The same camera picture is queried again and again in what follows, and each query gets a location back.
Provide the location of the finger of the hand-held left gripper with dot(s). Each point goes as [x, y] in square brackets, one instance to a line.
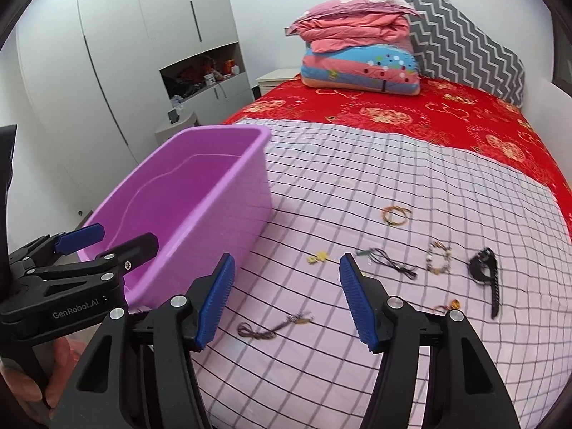
[82, 237]
[134, 248]

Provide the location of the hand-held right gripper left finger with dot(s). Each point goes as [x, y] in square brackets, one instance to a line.
[216, 299]

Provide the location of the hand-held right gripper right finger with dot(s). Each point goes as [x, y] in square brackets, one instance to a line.
[355, 299]

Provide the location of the yellow charm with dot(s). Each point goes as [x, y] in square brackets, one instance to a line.
[318, 258]

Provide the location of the purple plastic tub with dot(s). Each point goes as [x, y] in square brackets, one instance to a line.
[192, 205]

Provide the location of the red and orange charm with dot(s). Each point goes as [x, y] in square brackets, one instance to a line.
[452, 306]

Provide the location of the black wristwatch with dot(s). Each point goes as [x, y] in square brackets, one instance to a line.
[482, 266]

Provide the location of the person's left hand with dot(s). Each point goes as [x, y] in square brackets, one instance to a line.
[20, 388]

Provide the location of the pink checked sheet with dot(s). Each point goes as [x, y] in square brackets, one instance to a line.
[357, 178]

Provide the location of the grey stool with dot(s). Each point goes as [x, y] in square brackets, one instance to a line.
[172, 132]

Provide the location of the white cup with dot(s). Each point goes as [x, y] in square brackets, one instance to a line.
[209, 79]

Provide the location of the white wardrobe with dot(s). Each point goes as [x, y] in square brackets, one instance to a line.
[111, 53]

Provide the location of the red patterned bedsheet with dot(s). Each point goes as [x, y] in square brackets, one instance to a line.
[402, 111]

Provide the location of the white nightstand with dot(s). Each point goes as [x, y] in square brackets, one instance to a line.
[277, 80]

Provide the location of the colourful striped pillow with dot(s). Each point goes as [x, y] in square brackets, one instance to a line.
[357, 67]

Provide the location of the pink folded quilt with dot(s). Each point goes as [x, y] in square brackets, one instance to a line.
[353, 22]

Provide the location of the grey chevron pillow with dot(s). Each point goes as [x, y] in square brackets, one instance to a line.
[464, 40]

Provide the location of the dark window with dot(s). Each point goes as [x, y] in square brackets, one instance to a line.
[563, 44]

